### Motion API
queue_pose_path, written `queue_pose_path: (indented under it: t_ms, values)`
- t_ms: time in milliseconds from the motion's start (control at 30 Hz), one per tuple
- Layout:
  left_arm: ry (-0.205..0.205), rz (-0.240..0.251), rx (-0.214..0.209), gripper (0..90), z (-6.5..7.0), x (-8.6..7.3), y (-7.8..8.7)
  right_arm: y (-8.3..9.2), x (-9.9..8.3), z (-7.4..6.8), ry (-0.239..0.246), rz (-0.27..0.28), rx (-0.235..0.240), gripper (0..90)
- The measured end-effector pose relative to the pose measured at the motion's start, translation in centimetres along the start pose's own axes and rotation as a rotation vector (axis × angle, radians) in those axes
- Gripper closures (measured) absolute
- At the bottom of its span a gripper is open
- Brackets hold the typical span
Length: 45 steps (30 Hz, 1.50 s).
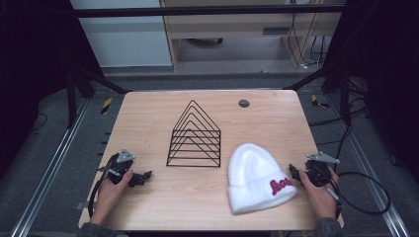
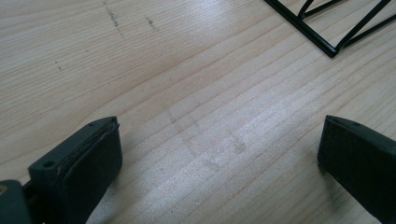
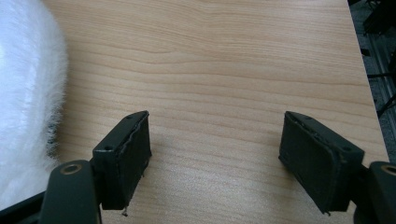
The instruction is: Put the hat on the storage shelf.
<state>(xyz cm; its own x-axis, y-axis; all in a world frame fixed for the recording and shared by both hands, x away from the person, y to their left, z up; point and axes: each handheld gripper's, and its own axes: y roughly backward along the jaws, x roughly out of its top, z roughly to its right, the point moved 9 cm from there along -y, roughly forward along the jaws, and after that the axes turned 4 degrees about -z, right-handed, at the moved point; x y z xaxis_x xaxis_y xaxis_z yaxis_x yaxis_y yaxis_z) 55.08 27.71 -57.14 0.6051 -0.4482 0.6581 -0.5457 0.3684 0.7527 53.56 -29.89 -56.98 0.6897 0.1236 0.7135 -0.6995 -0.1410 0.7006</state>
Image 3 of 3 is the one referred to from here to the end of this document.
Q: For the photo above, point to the black metal stand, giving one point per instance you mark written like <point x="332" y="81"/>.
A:
<point x="378" y="37"/>

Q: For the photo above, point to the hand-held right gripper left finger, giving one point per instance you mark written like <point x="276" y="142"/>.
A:
<point x="120" y="165"/>

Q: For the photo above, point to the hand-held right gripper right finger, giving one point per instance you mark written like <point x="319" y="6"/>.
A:
<point x="314" y="161"/>

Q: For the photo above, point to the white fluffy plush item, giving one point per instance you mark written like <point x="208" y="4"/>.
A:
<point x="26" y="102"/>

